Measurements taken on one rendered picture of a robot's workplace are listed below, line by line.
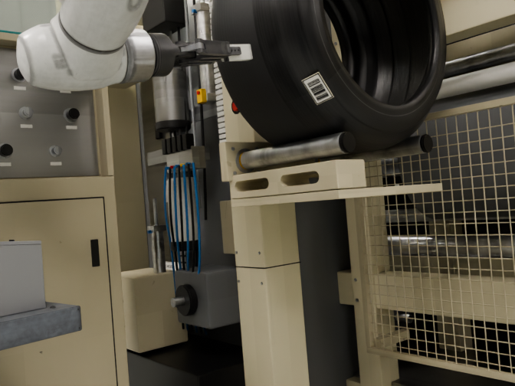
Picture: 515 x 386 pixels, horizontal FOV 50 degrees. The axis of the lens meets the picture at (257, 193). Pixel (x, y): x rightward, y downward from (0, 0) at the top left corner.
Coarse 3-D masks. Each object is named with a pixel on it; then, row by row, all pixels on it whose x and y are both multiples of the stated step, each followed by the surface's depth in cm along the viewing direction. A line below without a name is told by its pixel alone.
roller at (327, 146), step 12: (348, 132) 111; (288, 144) 123; (300, 144) 120; (312, 144) 116; (324, 144) 114; (336, 144) 111; (348, 144) 111; (240, 156) 137; (252, 156) 132; (264, 156) 129; (276, 156) 126; (288, 156) 123; (300, 156) 120; (312, 156) 118; (324, 156) 116
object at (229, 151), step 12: (228, 144) 135; (240, 144) 137; (252, 144) 140; (264, 144) 143; (228, 156) 135; (228, 168) 135; (240, 168) 136; (252, 168) 139; (264, 168) 142; (228, 180) 135
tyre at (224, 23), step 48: (240, 0) 113; (288, 0) 105; (336, 0) 152; (384, 0) 148; (432, 0) 132; (288, 48) 106; (384, 48) 153; (432, 48) 133; (240, 96) 121; (288, 96) 112; (336, 96) 110; (384, 96) 150; (432, 96) 130; (384, 144) 123
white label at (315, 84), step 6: (318, 72) 105; (306, 78) 107; (312, 78) 107; (318, 78) 106; (306, 84) 108; (312, 84) 107; (318, 84) 107; (324, 84) 107; (312, 90) 108; (318, 90) 108; (324, 90) 107; (312, 96) 109; (318, 96) 109; (324, 96) 108; (330, 96) 108; (318, 102) 109
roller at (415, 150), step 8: (416, 136) 130; (424, 136) 129; (400, 144) 133; (408, 144) 131; (416, 144) 129; (424, 144) 128; (432, 144) 130; (368, 152) 140; (376, 152) 138; (384, 152) 136; (392, 152) 135; (400, 152) 133; (408, 152) 132; (416, 152) 130; (424, 152) 130; (320, 160) 153; (328, 160) 151; (368, 160) 142
